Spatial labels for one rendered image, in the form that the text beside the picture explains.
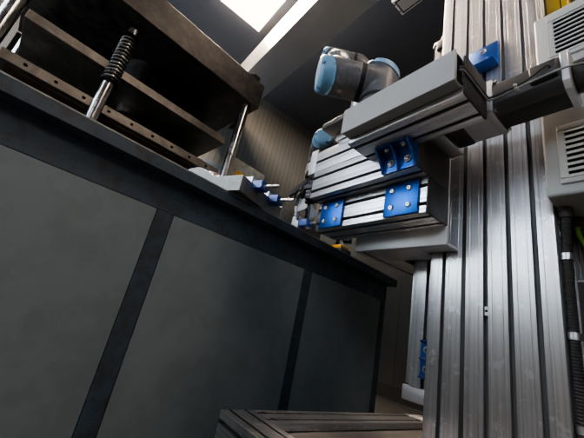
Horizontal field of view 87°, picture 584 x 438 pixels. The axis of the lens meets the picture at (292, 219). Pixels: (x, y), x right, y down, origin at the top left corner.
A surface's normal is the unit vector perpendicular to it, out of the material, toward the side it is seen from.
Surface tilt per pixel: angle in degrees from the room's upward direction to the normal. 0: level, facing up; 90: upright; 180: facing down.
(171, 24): 90
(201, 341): 90
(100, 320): 90
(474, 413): 90
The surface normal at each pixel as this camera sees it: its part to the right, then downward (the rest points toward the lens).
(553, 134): -0.76, -0.36
